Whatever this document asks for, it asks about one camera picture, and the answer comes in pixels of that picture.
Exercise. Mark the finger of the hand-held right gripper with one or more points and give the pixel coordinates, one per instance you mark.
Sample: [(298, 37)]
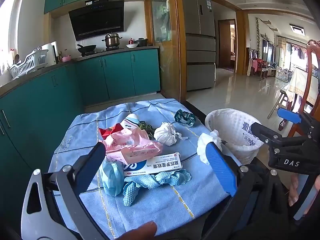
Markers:
[(287, 115), (265, 131)]

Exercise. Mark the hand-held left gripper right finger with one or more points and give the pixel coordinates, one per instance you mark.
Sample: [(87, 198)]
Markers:
[(221, 170)]

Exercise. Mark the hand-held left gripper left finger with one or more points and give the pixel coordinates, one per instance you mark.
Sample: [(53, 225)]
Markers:
[(97, 155)]

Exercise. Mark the red snack packet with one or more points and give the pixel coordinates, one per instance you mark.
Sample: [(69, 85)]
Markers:
[(105, 132)]

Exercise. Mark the bin with white plastic liner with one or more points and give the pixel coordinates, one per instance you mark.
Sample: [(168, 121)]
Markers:
[(237, 130)]

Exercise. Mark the dark green plastic bag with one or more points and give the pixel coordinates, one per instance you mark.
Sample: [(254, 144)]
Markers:
[(185, 117)]

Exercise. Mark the person's right hand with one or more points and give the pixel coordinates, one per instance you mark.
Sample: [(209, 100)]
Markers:
[(293, 192)]

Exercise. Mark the person's left hand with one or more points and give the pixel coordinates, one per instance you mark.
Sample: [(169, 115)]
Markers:
[(140, 231)]

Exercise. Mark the light blue face mask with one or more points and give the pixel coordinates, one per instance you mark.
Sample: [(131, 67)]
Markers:
[(112, 177)]

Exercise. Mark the loose white tissue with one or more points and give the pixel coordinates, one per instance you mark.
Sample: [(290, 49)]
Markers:
[(203, 145)]

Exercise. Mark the dining table cream cloth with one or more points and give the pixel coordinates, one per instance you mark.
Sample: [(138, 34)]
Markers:
[(300, 85)]

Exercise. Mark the pink plastic bag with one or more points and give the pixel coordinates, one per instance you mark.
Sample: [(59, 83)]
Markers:
[(135, 145)]

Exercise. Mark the white playpen fence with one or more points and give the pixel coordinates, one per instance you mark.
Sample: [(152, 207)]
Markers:
[(283, 73)]

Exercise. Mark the white drink bottle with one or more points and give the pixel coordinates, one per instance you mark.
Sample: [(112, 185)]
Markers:
[(131, 121)]

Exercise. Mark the teal textured rag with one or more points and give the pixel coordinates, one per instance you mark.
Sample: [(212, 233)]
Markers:
[(140, 182)]

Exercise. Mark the wooden armchair red cushion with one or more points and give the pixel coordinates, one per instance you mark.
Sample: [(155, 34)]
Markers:
[(261, 67)]

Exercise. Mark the green vegetable scraps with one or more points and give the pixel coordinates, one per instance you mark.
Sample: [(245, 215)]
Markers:
[(146, 127)]

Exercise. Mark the white blue medicine box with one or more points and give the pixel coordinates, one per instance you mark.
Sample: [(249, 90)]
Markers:
[(155, 166)]

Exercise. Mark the crumpled white tissue ball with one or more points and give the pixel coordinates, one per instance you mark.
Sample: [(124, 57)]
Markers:
[(166, 133)]

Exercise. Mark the carved wooden chair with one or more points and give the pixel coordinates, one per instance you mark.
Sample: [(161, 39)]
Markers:
[(312, 46)]

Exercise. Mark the blue checked tablecloth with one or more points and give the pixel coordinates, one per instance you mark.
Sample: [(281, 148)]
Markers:
[(155, 205)]

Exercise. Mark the teal lower cabinets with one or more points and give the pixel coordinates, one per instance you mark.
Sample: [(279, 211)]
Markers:
[(117, 75)]

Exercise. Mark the artificial vine garland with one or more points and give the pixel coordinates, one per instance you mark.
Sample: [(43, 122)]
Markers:
[(258, 35)]

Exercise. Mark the ceiling air vent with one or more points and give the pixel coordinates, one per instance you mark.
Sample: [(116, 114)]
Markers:
[(297, 28)]

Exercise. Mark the brown wooden door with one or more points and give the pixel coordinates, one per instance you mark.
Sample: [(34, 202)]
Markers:
[(223, 45)]

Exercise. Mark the grey refrigerator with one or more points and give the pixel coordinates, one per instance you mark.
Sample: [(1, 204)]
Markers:
[(200, 55)]

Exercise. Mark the pink bowl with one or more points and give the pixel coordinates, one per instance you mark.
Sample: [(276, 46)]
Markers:
[(66, 59)]

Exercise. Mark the gas stove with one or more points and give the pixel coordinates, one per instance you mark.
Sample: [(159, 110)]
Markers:
[(110, 49)]

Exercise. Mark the black wok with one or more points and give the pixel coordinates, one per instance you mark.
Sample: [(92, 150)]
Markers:
[(87, 48)]

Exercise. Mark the white kitchen appliance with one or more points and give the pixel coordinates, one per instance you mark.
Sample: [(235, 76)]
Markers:
[(50, 52)]

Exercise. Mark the white dish rack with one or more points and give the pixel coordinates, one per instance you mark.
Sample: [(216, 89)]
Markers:
[(27, 65)]

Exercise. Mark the white bowl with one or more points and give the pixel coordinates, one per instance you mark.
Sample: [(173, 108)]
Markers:
[(132, 45)]

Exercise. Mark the steel cooking pot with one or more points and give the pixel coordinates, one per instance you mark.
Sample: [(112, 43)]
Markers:
[(112, 41)]

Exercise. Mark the black lidded pot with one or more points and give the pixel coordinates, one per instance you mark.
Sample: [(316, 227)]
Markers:
[(141, 42)]

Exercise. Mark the black range hood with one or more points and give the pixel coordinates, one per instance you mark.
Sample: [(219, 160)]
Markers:
[(97, 20)]

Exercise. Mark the wood-framed glass partition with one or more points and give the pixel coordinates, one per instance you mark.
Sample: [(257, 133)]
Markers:
[(160, 17)]

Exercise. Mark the kitchen window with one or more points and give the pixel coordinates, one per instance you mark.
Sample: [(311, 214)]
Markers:
[(7, 30)]

